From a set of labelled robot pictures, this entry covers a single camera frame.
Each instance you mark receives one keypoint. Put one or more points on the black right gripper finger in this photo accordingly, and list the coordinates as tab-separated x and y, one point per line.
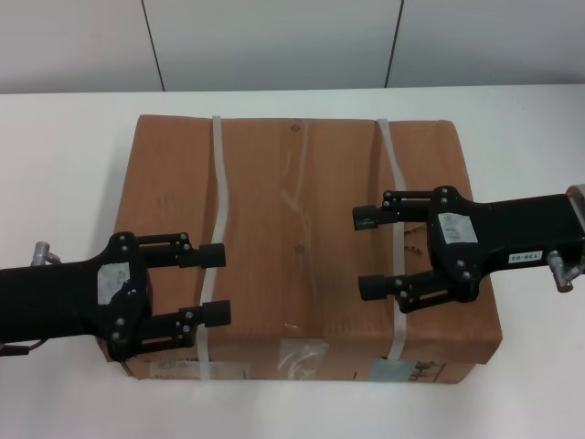
375	288
365	217

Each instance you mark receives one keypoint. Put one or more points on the brown cardboard box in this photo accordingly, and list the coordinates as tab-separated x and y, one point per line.
297	192

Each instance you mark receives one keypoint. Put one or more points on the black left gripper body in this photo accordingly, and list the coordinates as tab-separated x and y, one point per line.
55	297

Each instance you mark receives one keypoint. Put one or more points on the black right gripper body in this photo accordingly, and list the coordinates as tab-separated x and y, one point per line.
512	224

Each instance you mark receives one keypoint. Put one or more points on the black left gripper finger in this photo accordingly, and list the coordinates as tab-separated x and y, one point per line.
210	256
215	313

